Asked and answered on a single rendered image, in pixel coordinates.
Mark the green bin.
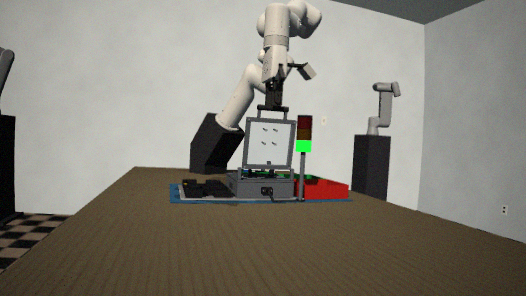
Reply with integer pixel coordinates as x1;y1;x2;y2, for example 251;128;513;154
277;174;325;179

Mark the red bin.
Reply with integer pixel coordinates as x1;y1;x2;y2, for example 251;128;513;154
294;179;349;200

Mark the green circuit board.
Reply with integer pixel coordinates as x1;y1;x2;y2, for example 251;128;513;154
242;169;270;174

